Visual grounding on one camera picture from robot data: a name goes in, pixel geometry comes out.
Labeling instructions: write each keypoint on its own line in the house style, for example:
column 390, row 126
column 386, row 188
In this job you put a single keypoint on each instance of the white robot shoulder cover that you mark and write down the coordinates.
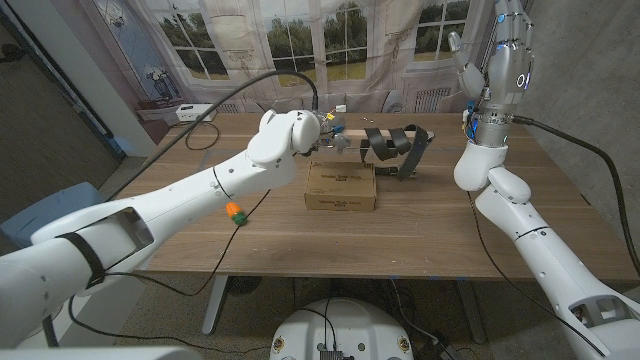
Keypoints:
column 100, row 354

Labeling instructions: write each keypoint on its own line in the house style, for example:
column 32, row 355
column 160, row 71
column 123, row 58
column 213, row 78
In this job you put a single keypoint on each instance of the printed window backdrop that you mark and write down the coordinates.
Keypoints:
column 300, row 40

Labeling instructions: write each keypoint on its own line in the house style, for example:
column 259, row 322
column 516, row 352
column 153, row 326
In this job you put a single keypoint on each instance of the white power box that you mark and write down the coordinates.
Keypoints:
column 192, row 112

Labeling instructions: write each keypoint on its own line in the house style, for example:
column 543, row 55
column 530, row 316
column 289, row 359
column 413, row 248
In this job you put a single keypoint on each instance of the orange and green toy carrot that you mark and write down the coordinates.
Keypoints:
column 236, row 214

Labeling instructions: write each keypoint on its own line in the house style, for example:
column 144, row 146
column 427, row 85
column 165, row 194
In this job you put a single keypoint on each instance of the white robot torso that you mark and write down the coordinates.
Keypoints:
column 340, row 330

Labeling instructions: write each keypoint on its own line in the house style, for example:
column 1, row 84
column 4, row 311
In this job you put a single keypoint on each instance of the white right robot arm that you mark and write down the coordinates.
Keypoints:
column 540, row 250

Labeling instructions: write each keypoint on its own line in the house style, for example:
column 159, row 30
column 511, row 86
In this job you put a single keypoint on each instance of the wooden hanger with metal hook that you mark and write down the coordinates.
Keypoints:
column 352, row 133

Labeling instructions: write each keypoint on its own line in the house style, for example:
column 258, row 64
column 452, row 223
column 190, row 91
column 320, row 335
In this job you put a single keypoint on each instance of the black belt with silver buckle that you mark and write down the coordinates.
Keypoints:
column 395, row 142

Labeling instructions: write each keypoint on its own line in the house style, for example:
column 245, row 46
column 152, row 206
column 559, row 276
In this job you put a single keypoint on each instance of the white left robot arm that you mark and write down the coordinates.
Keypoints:
column 150, row 215

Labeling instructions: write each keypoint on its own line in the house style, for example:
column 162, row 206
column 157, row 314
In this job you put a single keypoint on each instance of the brown cardboard packing box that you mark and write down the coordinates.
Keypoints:
column 340, row 185

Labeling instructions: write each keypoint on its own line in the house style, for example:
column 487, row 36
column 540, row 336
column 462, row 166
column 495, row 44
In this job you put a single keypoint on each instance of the blue plastic stool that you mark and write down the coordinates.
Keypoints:
column 45, row 210

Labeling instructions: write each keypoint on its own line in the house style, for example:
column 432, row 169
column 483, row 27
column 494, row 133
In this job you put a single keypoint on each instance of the white table leg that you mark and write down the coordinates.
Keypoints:
column 214, row 305

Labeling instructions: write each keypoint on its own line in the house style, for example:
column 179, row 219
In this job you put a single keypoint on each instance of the grey table leg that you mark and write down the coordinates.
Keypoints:
column 470, row 315

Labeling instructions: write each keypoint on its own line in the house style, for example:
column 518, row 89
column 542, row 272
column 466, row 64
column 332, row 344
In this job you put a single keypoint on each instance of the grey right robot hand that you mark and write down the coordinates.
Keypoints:
column 500, row 75

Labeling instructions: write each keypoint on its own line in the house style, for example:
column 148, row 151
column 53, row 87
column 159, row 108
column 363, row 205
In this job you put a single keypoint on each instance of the black power adapter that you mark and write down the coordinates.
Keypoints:
column 436, row 351

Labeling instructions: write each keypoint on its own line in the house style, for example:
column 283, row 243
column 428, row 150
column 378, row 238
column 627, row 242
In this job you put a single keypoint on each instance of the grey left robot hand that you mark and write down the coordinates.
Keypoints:
column 336, row 136

